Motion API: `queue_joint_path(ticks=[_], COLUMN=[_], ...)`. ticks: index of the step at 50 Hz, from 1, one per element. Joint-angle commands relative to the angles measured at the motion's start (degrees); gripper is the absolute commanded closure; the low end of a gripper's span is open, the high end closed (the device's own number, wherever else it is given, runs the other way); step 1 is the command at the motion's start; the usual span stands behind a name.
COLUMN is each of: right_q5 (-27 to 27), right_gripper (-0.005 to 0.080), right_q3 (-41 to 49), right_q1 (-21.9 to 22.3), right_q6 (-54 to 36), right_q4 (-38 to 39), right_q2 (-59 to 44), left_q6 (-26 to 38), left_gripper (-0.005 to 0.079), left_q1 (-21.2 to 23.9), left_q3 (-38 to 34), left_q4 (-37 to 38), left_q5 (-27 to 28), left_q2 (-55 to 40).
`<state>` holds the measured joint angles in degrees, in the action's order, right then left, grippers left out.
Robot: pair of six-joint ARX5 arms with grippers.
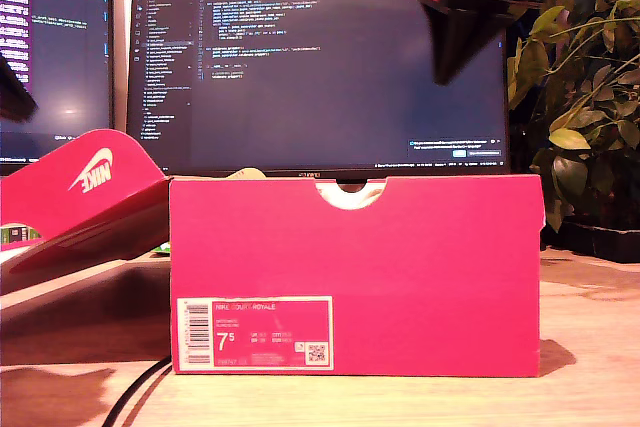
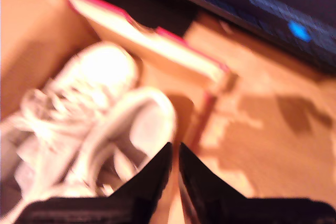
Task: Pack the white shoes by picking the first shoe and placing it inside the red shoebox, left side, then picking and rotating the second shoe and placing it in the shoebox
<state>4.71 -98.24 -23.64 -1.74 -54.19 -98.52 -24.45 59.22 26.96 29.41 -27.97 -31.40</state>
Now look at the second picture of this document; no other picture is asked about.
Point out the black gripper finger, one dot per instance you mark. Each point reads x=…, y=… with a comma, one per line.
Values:
x=152, y=182
x=199, y=182

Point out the white leather sneaker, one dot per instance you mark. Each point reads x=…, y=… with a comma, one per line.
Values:
x=147, y=129
x=99, y=69

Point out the red Nike shoebox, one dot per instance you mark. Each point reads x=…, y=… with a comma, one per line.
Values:
x=162, y=51

